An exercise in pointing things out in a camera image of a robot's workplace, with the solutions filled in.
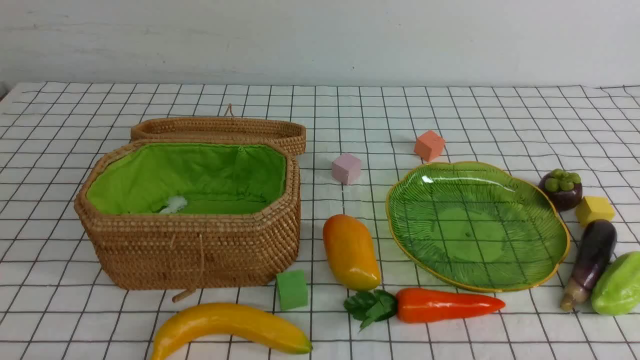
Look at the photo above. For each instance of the orange yellow plastic mango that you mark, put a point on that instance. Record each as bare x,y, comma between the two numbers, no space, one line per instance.
350,253

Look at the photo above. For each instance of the orange plastic carrot green leaves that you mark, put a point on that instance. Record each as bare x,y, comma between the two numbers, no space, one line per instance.
417,305

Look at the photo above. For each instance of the yellow plastic banana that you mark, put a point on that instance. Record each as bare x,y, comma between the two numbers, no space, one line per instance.
238,320

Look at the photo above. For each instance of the dark purple plastic mangosteen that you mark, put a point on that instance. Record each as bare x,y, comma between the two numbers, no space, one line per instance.
563,188

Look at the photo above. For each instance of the purple plastic eggplant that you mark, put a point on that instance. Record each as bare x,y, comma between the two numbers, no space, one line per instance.
596,247

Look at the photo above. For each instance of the light green plastic gourd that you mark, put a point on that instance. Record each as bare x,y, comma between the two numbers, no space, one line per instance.
617,292

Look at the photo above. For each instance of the pink foam cube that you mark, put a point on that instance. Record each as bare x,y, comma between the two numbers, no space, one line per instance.
346,169

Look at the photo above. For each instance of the woven wicker basket lid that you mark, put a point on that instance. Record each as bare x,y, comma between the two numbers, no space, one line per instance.
289,136

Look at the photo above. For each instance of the green foam cube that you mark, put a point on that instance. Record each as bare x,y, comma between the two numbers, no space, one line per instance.
292,290

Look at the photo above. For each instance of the woven wicker basket green lining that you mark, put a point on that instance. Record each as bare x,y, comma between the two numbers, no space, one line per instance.
188,214

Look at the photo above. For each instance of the orange foam cube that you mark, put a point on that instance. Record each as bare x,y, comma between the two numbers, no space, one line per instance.
429,146

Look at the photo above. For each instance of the green leaf-shaped glass plate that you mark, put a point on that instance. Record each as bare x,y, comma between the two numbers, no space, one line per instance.
476,227

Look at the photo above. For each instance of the white grid tablecloth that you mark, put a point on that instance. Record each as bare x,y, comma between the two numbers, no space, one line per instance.
56,303

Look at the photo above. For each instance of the yellow foam cube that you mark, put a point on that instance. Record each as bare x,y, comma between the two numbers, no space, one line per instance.
593,208

